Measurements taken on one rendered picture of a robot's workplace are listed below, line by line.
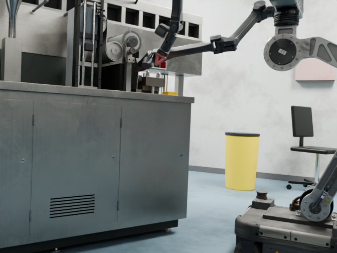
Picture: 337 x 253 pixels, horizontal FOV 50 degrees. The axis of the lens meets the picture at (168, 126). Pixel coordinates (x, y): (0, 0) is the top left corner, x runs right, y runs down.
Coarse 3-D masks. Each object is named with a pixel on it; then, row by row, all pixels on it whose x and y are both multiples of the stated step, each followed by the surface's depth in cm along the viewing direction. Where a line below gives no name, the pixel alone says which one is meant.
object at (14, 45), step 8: (8, 0) 204; (16, 0) 205; (8, 8) 206; (16, 8) 207; (16, 16) 209; (8, 40) 203; (16, 40) 206; (8, 48) 204; (16, 48) 206; (8, 56) 204; (16, 56) 206; (8, 64) 204; (16, 64) 206; (8, 72) 204; (16, 72) 207; (8, 80) 204; (16, 80) 207
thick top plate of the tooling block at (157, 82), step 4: (144, 80) 246; (148, 80) 246; (152, 80) 248; (156, 80) 250; (160, 80) 252; (164, 80) 254; (140, 84) 251; (144, 84) 246; (148, 84) 247; (152, 84) 248; (156, 84) 250; (160, 84) 252; (164, 84) 254
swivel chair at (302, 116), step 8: (296, 112) 414; (304, 112) 424; (296, 120) 412; (304, 120) 423; (296, 128) 411; (304, 128) 421; (312, 128) 432; (296, 136) 410; (304, 136) 420; (312, 136) 431; (312, 152) 390; (320, 152) 382; (328, 152) 379; (288, 184) 417; (304, 184) 410; (312, 184) 397
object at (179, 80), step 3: (177, 78) 328; (180, 78) 328; (183, 78) 330; (177, 81) 328; (180, 81) 328; (183, 81) 330; (177, 84) 328; (180, 84) 328; (183, 84) 330; (177, 87) 328; (180, 87) 328; (183, 87) 330; (177, 90) 328; (180, 90) 328; (183, 90) 330; (177, 93) 328; (180, 93) 328
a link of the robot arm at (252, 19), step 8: (256, 8) 227; (264, 8) 229; (248, 16) 228; (256, 16) 227; (248, 24) 223; (240, 32) 219; (224, 40) 216; (232, 40) 214; (240, 40) 220; (216, 48) 222; (224, 48) 219; (232, 48) 218
